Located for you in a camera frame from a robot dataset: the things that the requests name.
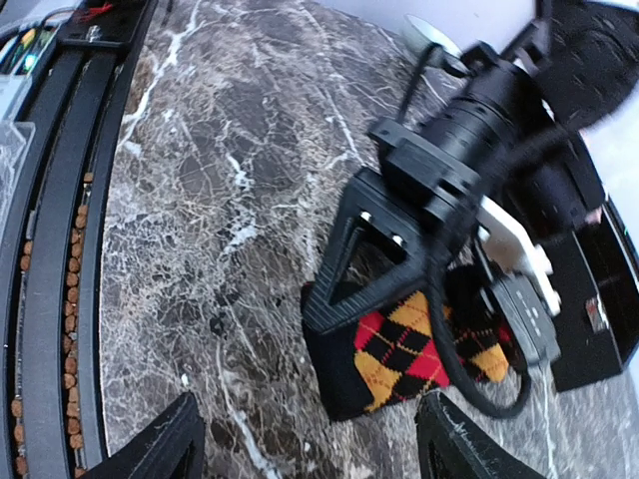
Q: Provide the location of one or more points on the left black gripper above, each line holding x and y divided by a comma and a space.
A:
494, 139

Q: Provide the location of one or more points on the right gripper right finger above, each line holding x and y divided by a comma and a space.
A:
451, 445

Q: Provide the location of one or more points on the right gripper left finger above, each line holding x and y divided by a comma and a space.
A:
171, 446

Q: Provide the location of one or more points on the black argyle sock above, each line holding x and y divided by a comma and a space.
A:
388, 356

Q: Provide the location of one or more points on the black display box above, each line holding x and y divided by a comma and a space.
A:
595, 272

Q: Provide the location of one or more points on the small circuit board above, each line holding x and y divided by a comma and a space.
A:
22, 49

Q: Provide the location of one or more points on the black front rail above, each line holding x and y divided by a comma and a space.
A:
58, 147

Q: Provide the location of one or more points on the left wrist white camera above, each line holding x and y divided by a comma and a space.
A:
506, 241

